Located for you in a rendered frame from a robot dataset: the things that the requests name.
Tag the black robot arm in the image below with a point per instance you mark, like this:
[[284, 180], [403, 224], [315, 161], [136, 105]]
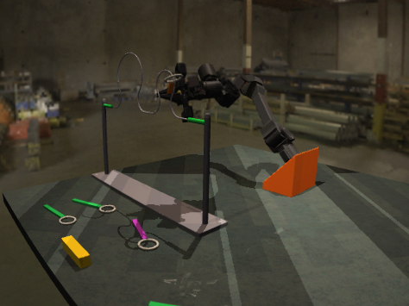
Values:
[[273, 133]]

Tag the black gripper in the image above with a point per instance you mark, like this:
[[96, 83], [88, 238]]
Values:
[[181, 86]]

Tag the magenta handle with cream loop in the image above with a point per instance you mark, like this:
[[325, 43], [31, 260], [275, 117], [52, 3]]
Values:
[[143, 236]]

